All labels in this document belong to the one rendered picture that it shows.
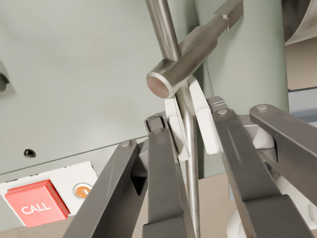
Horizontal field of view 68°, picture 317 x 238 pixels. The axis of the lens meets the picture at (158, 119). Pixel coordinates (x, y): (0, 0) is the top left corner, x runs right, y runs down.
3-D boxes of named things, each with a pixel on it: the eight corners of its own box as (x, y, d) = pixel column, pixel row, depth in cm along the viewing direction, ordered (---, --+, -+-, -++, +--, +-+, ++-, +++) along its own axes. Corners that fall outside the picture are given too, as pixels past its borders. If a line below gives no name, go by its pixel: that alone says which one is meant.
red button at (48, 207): (34, 216, 33) (27, 229, 32) (11, 185, 31) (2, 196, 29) (72, 208, 33) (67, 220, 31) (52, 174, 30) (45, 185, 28)
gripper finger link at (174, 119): (191, 159, 14) (179, 162, 14) (180, 114, 21) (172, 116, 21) (179, 116, 13) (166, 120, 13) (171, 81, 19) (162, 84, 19)
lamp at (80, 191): (81, 196, 31) (79, 200, 30) (74, 184, 30) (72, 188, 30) (95, 192, 31) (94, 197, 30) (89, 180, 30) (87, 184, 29)
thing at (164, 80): (223, -7, 20) (140, 71, 15) (247, -8, 19) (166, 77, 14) (225, 18, 22) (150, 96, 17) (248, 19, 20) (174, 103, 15)
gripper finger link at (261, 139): (218, 134, 12) (280, 119, 11) (203, 98, 16) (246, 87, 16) (223, 159, 12) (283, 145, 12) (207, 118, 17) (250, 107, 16)
